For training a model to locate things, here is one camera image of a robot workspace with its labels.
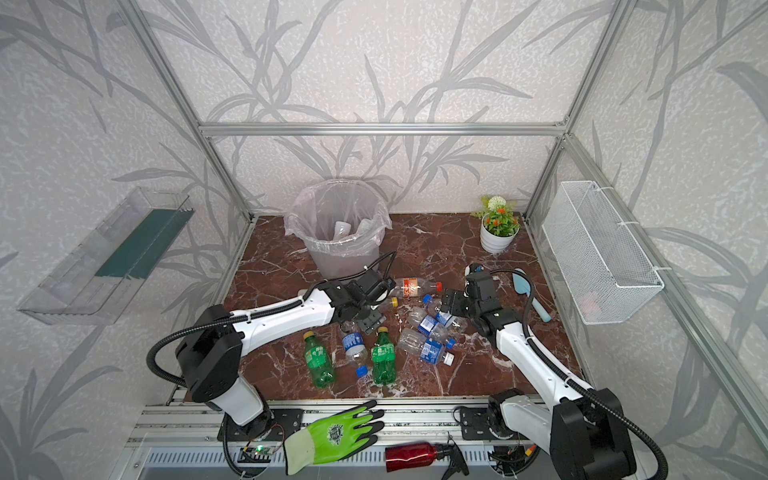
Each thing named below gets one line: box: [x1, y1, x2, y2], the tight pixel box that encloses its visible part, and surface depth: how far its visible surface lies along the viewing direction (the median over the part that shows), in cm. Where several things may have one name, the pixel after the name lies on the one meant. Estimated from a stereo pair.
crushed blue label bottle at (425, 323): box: [407, 306, 457, 348], surface depth 88 cm
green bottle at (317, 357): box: [303, 330, 336, 389], surface depth 81 cm
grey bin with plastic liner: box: [284, 179, 393, 280], surface depth 92 cm
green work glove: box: [283, 400, 385, 475], surface depth 72 cm
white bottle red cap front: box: [333, 220, 351, 241], surface depth 104 cm
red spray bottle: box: [385, 433, 469, 478], surface depth 69 cm
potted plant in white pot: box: [470, 196, 521, 253], surface depth 104 cm
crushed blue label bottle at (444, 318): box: [423, 294, 466, 333], surface depth 91 cm
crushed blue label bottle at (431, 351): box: [397, 328, 455, 366], surface depth 82 cm
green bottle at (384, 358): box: [371, 326, 397, 385], surface depth 84 cm
